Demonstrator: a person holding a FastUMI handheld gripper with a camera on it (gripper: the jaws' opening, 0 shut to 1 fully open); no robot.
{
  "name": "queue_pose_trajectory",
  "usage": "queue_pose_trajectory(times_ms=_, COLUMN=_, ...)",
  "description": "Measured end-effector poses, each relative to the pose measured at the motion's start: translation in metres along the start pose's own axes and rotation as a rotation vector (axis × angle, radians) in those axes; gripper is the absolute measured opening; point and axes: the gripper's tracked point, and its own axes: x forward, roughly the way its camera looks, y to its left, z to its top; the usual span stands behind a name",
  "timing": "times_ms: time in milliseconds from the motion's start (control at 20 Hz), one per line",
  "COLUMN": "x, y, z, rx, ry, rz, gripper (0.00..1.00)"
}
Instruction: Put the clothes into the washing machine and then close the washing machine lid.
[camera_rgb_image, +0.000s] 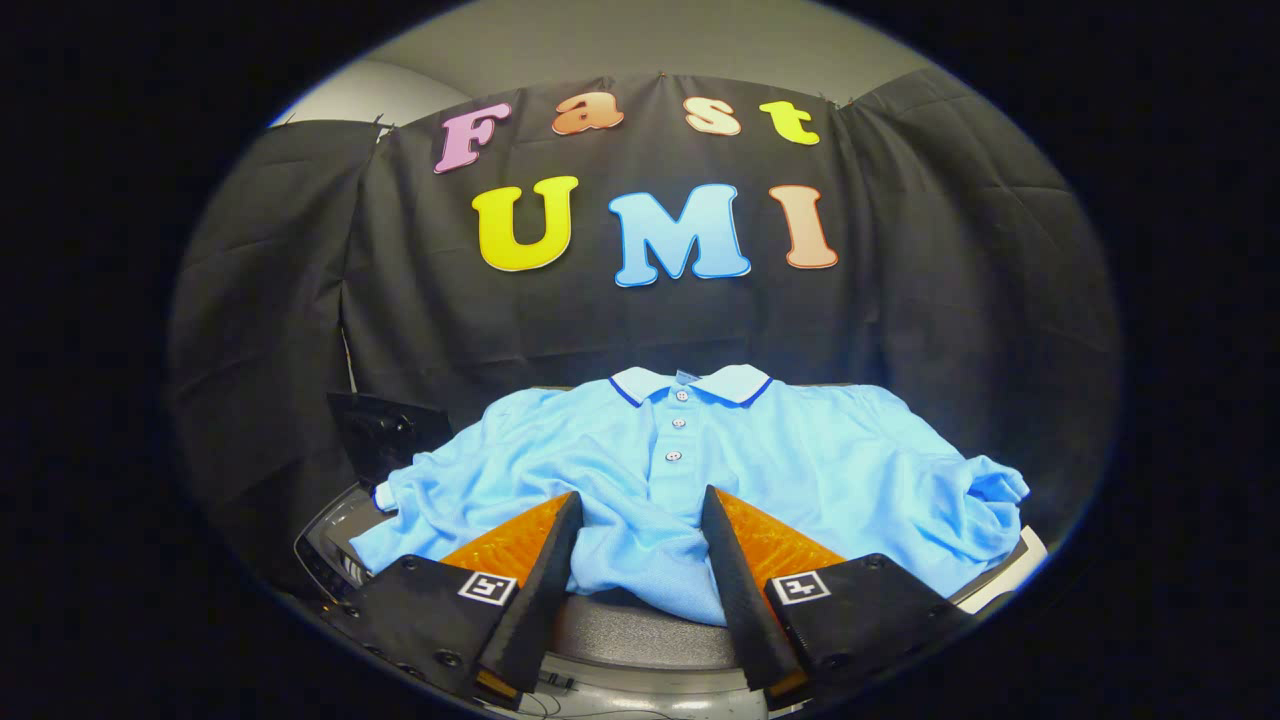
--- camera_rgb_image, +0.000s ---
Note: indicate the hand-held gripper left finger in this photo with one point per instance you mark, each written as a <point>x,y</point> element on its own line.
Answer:
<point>540,600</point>

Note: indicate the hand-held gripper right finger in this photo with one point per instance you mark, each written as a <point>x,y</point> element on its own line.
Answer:
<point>745,600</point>

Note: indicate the light blue polo shirt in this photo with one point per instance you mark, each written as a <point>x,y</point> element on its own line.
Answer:
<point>820,470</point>

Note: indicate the grey washing machine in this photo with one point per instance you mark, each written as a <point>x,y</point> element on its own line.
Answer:
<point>325,545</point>

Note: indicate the dark washing machine lid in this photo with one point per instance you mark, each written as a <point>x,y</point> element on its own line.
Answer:
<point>390,430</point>

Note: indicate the beige cabinet with dark top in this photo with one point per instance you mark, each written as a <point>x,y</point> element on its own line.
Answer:
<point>640,630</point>

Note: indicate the white flat board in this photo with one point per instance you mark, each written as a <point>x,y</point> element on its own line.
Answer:
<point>1005,580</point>

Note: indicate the black backdrop cloth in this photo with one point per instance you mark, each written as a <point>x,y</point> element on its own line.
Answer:
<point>450,320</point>

